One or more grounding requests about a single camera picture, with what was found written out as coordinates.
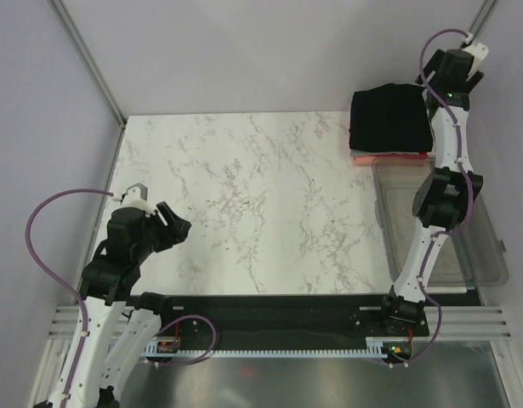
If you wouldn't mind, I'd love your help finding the black t-shirt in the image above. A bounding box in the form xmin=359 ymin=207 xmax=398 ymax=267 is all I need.
xmin=349 ymin=83 xmax=433 ymax=153

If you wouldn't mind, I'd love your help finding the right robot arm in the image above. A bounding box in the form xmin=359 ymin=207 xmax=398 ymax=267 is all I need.
xmin=378 ymin=43 xmax=488 ymax=335

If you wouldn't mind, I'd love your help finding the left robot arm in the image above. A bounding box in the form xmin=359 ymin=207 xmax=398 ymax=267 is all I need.
xmin=41 ymin=200 xmax=191 ymax=407

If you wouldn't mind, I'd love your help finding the folded red t-shirt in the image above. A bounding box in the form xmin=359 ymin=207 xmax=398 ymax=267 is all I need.
xmin=393 ymin=152 xmax=429 ymax=160

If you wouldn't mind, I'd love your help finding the folded grey t-shirt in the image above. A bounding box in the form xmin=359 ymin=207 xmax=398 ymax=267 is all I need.
xmin=350 ymin=150 xmax=400 ymax=157

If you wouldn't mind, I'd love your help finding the folded peach t-shirt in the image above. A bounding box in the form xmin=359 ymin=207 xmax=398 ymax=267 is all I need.
xmin=352 ymin=154 xmax=429 ymax=167

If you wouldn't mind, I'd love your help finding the clear plastic bin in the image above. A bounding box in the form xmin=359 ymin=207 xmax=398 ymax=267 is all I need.
xmin=372 ymin=158 xmax=509 ymax=291

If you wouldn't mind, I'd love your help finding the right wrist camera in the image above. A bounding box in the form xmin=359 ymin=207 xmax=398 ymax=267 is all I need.
xmin=460 ymin=42 xmax=489 ymax=77

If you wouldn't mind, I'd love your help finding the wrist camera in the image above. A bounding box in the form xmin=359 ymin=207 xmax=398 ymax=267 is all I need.
xmin=460 ymin=42 xmax=489 ymax=77
xmin=112 ymin=183 xmax=156 ymax=217

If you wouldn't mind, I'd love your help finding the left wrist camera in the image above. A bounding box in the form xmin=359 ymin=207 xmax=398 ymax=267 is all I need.
xmin=112 ymin=183 xmax=156 ymax=217

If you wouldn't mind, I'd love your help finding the right aluminium frame post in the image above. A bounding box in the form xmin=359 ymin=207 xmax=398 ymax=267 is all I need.
xmin=469 ymin=0 xmax=500 ymax=38

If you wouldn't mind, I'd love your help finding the aluminium frame post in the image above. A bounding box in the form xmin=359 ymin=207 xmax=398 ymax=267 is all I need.
xmin=469 ymin=0 xmax=500 ymax=38
xmin=47 ymin=0 xmax=127 ymax=130

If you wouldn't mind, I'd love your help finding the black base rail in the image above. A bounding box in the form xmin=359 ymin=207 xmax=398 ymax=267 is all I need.
xmin=129 ymin=292 xmax=429 ymax=349

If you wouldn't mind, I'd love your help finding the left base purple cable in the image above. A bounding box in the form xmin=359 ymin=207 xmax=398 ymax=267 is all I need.
xmin=144 ymin=313 xmax=219 ymax=370

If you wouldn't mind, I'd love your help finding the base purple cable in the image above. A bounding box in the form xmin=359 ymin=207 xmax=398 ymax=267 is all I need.
xmin=382 ymin=297 xmax=441 ymax=370
xmin=144 ymin=313 xmax=219 ymax=370

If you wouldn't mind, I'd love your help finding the white slotted cable duct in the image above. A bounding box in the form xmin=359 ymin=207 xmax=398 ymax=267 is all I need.
xmin=141 ymin=339 xmax=412 ymax=360

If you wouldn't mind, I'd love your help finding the left aluminium frame post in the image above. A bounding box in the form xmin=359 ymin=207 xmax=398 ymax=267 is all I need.
xmin=47 ymin=0 xmax=127 ymax=130

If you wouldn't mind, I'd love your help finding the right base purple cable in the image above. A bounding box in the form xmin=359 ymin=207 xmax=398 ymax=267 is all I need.
xmin=382 ymin=297 xmax=441 ymax=370

